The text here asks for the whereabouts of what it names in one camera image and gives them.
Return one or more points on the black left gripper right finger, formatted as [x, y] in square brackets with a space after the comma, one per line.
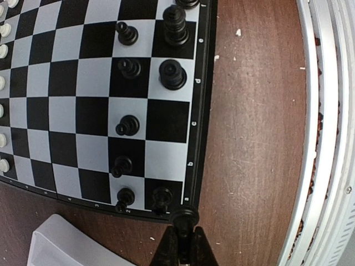
[202, 254]

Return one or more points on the black white chess board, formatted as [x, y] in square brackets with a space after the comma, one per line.
[64, 96]

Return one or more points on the black pawn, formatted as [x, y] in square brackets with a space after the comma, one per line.
[122, 166]
[129, 125]
[129, 68]
[127, 34]

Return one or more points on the white chess pieces row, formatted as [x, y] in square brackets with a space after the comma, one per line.
[5, 31]

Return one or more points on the black chess piece king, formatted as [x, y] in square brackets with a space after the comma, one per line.
[176, 32]

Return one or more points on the black chess piece on board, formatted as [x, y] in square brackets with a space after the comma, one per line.
[172, 75]

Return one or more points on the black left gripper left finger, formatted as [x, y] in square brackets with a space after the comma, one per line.
[167, 251]

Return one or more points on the white plastic tray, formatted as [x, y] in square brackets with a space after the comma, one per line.
[57, 242]

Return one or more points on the black rook board corner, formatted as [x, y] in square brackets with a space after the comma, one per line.
[162, 197]

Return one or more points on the black knight piece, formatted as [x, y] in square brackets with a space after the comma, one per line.
[184, 219]

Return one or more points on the black bishop on board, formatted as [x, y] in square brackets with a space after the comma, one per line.
[187, 4]

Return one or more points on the black pawn left board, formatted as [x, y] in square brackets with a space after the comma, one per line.
[125, 197]

